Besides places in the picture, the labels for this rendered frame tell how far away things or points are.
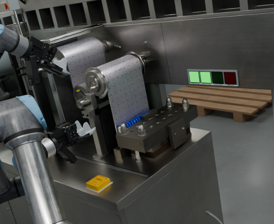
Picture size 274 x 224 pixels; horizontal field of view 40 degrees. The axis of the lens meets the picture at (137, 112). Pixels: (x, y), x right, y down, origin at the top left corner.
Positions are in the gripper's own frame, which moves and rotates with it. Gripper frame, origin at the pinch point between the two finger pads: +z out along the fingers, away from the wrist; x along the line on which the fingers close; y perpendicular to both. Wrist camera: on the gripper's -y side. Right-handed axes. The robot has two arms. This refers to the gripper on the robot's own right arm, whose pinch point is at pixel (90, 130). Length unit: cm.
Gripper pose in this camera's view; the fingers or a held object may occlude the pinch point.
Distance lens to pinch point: 162.3
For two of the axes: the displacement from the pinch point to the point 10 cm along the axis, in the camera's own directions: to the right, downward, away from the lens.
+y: -1.9, -9.2, -3.3
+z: 6.5, -3.7, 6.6
